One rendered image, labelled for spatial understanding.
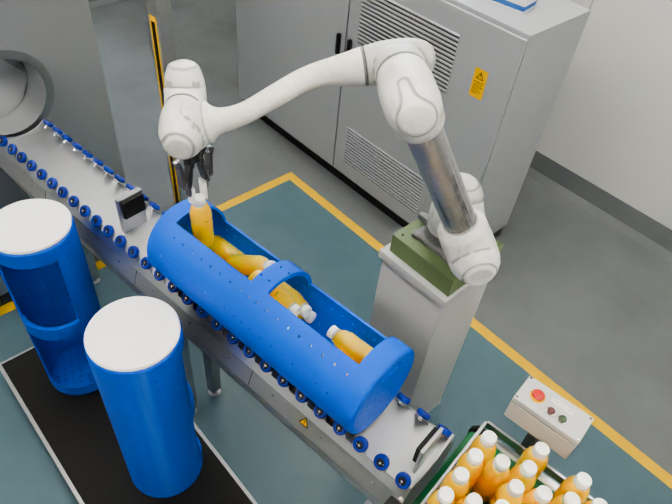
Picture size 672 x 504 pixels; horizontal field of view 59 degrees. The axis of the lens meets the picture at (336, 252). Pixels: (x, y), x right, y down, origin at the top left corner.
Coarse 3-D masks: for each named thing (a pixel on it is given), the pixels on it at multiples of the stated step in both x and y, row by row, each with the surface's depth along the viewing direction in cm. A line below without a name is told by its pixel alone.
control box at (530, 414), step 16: (528, 384) 168; (512, 400) 166; (528, 400) 165; (544, 400) 165; (560, 400) 166; (512, 416) 170; (528, 416) 165; (544, 416) 162; (576, 416) 162; (528, 432) 169; (544, 432) 164; (560, 432) 160; (576, 432) 159; (560, 448) 163
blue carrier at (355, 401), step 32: (160, 224) 186; (224, 224) 205; (160, 256) 186; (192, 256) 179; (192, 288) 180; (224, 288) 173; (256, 288) 169; (224, 320) 176; (256, 320) 167; (288, 320) 163; (320, 320) 189; (352, 320) 181; (256, 352) 173; (288, 352) 162; (320, 352) 157; (384, 352) 156; (320, 384) 157; (352, 384) 152; (384, 384) 158; (352, 416) 153
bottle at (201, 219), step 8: (192, 208) 180; (200, 208) 180; (208, 208) 182; (192, 216) 181; (200, 216) 181; (208, 216) 182; (192, 224) 184; (200, 224) 183; (208, 224) 184; (192, 232) 188; (200, 232) 185; (208, 232) 186; (200, 240) 188; (208, 240) 189
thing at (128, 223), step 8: (128, 192) 214; (136, 192) 214; (120, 200) 210; (128, 200) 212; (136, 200) 214; (120, 208) 212; (128, 208) 213; (136, 208) 216; (144, 208) 219; (120, 216) 215; (128, 216) 215; (136, 216) 220; (144, 216) 224; (120, 224) 219; (128, 224) 219; (136, 224) 223
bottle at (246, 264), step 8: (232, 256) 193; (240, 256) 191; (248, 256) 189; (256, 256) 187; (232, 264) 191; (240, 264) 188; (248, 264) 186; (256, 264) 185; (264, 264) 184; (240, 272) 190; (248, 272) 187
